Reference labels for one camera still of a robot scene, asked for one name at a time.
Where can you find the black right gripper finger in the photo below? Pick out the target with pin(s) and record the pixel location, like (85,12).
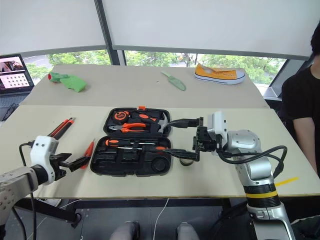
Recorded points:
(185,153)
(187,122)

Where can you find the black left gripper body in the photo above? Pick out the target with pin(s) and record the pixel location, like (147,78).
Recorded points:
(58,168)

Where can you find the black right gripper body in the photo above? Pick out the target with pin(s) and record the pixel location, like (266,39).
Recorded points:
(203,140)

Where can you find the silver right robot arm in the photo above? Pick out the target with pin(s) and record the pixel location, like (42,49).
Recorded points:
(257,170)

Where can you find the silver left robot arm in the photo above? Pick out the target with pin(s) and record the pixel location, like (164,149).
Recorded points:
(15,182)

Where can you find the small orange hand tool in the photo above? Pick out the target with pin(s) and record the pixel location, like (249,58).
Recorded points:
(88,151)

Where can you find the orange black long tool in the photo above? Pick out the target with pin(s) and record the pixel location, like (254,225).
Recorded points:
(66,127)
(58,128)

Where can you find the black plastic tool case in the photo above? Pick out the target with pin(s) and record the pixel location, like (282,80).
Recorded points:
(130,162)

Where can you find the black tape roll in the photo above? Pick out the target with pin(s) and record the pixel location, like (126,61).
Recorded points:
(187,162)

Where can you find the steel claw hammer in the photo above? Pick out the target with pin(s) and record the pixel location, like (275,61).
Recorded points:
(163,122)

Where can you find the orange black screwdriver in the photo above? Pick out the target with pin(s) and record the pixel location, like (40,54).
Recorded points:
(155,148)
(113,142)

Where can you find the green garden trowel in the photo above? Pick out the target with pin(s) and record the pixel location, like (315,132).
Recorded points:
(176,81)

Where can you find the orange black utility knife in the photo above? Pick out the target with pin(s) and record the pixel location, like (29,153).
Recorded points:
(144,116)

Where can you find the black table leg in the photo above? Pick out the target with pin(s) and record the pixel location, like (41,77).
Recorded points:
(50,211)

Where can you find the yellow canvas sneaker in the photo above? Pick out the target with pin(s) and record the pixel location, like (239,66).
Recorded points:
(220,75)

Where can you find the orange black tape measure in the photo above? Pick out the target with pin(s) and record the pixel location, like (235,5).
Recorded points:
(120,116)

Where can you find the green cloth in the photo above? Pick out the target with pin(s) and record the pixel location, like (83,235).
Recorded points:
(71,82)

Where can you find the grey rounded shape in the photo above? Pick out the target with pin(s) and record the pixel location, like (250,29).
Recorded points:
(126,231)
(188,231)

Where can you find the yellow tape strip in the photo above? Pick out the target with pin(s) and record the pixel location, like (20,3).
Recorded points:
(287,181)

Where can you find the open laptop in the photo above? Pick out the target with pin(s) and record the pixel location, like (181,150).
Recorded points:
(13,75)

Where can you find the white roller blind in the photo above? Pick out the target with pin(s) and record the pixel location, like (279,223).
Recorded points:
(205,22)
(50,22)

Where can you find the person in black shirt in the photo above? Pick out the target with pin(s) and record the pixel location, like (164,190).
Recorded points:
(303,100)

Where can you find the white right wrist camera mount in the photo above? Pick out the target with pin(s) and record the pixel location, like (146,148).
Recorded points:
(217,125)

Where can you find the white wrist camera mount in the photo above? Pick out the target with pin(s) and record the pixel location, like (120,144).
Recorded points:
(43,147)
(217,125)

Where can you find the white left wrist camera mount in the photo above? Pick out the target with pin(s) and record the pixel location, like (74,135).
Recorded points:
(43,147)

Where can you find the dark window frame post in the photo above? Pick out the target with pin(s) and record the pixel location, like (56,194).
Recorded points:
(107,32)

